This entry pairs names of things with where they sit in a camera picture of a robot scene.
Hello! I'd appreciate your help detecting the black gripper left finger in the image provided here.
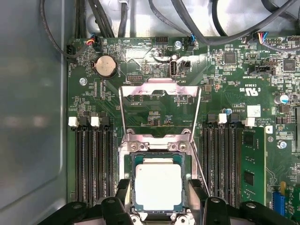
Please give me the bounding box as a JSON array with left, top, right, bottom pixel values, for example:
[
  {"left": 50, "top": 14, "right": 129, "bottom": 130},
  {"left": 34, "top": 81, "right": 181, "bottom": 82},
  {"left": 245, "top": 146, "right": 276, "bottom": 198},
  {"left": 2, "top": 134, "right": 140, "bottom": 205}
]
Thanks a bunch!
[{"left": 38, "top": 179, "right": 135, "bottom": 225}]

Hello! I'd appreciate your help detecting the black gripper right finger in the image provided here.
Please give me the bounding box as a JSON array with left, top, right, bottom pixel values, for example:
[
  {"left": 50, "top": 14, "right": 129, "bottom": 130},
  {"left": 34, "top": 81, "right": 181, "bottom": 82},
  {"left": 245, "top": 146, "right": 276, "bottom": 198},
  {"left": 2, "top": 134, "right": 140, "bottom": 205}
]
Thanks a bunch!
[{"left": 187, "top": 180, "right": 298, "bottom": 225}]

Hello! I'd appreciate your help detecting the silver topped CPU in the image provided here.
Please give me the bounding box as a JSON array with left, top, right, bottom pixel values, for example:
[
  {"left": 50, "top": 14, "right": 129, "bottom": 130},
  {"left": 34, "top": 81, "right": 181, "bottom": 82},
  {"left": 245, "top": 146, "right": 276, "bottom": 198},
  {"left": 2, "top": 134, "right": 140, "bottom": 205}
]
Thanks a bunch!
[{"left": 132, "top": 153, "right": 187, "bottom": 211}]

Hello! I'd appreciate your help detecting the metal socket cover frame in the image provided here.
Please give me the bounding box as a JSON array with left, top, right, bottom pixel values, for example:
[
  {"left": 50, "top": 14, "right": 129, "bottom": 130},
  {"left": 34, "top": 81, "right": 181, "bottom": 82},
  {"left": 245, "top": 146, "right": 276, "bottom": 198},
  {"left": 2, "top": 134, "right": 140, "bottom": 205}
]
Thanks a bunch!
[{"left": 118, "top": 78, "right": 203, "bottom": 150}]

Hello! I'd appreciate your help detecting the black RAM slot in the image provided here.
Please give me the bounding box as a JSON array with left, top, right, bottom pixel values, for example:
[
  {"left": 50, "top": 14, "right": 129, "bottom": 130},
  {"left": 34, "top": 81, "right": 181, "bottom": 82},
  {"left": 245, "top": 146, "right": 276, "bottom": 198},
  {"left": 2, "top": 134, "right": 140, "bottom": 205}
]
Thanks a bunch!
[
  {"left": 202, "top": 114, "right": 214, "bottom": 197},
  {"left": 102, "top": 117, "right": 117, "bottom": 202},
  {"left": 93, "top": 117, "right": 104, "bottom": 204},
  {"left": 74, "top": 117, "right": 85, "bottom": 204},
  {"left": 224, "top": 114, "right": 242, "bottom": 208},
  {"left": 213, "top": 113, "right": 225, "bottom": 200},
  {"left": 84, "top": 117, "right": 94, "bottom": 204}
]

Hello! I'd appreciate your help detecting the CPU socket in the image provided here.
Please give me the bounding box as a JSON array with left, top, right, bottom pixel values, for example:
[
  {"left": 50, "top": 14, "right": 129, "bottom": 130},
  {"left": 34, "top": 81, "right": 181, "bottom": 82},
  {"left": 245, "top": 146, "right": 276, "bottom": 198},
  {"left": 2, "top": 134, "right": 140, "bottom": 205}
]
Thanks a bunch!
[{"left": 118, "top": 135, "right": 204, "bottom": 225}]

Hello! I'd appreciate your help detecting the blue board connector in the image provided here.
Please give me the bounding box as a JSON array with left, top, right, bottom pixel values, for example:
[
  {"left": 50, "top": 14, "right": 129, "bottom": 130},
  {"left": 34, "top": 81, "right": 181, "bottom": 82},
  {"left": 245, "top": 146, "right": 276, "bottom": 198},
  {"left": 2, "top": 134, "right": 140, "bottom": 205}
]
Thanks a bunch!
[{"left": 271, "top": 192, "right": 285, "bottom": 218}]

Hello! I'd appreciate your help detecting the green RAM stick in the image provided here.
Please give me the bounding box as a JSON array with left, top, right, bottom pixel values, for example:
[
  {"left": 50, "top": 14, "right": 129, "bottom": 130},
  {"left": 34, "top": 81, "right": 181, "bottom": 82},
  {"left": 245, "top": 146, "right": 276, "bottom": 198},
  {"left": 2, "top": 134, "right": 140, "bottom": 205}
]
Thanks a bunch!
[{"left": 240, "top": 125, "right": 274, "bottom": 208}]

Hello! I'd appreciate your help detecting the green motherboard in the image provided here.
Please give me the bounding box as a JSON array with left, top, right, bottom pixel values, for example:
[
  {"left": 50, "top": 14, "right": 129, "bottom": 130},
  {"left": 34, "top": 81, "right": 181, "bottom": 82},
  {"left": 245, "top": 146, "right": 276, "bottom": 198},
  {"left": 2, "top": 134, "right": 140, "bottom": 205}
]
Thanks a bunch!
[{"left": 67, "top": 35, "right": 300, "bottom": 225}]

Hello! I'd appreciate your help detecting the white board label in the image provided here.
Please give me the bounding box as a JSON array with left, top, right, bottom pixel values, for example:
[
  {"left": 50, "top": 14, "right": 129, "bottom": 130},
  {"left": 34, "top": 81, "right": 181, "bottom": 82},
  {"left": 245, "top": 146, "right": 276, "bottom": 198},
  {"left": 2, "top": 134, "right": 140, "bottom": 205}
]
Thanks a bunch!
[{"left": 247, "top": 105, "right": 262, "bottom": 117}]

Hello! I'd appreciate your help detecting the silver round capacitor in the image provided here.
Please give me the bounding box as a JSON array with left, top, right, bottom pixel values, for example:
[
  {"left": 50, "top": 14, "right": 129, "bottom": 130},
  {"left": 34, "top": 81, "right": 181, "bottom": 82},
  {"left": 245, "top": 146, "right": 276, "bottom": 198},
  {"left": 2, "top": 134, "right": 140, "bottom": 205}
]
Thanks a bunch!
[{"left": 274, "top": 93, "right": 290, "bottom": 105}]

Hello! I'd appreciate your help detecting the black and grey PC case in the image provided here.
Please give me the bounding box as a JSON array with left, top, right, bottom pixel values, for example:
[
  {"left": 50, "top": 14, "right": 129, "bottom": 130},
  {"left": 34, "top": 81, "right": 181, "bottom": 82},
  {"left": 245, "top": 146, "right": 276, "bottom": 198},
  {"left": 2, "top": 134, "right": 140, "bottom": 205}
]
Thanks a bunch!
[{"left": 0, "top": 0, "right": 300, "bottom": 225}]

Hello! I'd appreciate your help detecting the round coin battery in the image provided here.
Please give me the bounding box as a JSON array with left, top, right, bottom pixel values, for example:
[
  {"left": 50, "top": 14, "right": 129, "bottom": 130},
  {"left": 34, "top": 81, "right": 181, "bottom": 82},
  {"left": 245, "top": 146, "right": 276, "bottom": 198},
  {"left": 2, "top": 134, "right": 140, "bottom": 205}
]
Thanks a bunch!
[{"left": 90, "top": 54, "right": 118, "bottom": 79}]

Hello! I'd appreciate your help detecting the internal USB port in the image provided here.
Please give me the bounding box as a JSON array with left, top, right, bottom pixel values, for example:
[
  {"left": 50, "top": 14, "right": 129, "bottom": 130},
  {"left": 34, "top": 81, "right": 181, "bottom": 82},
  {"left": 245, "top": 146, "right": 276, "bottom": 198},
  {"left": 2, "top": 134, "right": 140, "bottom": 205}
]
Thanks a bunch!
[{"left": 169, "top": 60, "right": 179, "bottom": 77}]

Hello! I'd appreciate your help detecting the metal wire locking lever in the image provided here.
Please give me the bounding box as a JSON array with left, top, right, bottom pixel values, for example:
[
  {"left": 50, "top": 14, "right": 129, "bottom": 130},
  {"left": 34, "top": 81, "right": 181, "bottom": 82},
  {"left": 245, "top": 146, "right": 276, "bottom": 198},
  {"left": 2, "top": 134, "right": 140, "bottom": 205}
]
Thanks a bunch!
[{"left": 189, "top": 142, "right": 211, "bottom": 197}]

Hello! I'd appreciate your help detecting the thick grey cable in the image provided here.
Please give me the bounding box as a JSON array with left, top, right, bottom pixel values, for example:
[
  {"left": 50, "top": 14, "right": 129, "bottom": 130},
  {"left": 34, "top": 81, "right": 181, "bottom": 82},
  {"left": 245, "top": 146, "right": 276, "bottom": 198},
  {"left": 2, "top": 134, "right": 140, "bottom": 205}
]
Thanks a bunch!
[{"left": 170, "top": 0, "right": 297, "bottom": 45}]

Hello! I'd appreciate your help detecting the thin black cable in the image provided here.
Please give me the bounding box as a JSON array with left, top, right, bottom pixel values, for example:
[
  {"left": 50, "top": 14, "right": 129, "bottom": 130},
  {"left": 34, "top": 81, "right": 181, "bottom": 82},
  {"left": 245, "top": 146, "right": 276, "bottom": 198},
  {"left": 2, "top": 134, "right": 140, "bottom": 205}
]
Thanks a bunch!
[{"left": 39, "top": 0, "right": 94, "bottom": 59}]

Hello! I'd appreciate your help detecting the black cable bundle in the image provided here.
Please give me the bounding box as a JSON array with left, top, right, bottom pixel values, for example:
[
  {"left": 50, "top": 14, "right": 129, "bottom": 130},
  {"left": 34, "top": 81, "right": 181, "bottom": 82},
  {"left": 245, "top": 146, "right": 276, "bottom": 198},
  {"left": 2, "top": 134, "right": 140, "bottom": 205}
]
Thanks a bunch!
[{"left": 74, "top": 0, "right": 88, "bottom": 39}]

